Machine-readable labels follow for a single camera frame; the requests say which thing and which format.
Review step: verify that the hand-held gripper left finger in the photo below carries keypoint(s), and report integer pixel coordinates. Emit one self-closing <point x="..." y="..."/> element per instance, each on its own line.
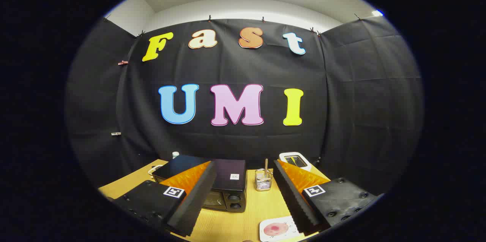
<point x="197" y="200"/>

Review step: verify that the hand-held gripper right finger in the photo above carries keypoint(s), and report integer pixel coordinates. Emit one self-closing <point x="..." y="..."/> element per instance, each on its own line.
<point x="290" y="196"/>

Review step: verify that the pink meat slice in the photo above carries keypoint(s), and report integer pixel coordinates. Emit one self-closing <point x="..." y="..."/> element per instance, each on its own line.
<point x="276" y="229"/>

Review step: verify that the black toaster oven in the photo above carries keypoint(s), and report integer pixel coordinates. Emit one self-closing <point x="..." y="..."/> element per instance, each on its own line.
<point x="228" y="175"/>

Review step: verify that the white square plate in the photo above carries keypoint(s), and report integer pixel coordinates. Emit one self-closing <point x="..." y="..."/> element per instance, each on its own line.
<point x="265" y="234"/>

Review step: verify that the white bread toaster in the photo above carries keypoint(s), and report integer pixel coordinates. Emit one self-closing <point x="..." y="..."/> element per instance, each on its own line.
<point x="294" y="159"/>

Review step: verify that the small glass jar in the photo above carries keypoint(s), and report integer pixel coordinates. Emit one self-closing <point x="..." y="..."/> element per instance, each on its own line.
<point x="262" y="184"/>

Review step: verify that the wooden stick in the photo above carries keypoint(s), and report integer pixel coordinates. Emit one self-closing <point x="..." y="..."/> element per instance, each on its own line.
<point x="266" y="166"/>

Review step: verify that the small white object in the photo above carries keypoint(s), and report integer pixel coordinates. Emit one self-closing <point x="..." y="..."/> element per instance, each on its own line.
<point x="153" y="171"/>

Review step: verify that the black backdrop cloth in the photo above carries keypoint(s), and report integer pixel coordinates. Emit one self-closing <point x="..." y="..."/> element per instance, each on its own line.
<point x="246" y="67"/>

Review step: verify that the row of black cloth clips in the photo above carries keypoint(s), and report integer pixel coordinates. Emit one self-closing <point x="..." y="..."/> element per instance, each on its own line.
<point x="209" y="18"/>

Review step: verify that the short ceiling light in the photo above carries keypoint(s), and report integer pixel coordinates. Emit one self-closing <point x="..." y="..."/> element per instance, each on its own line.
<point x="377" y="13"/>

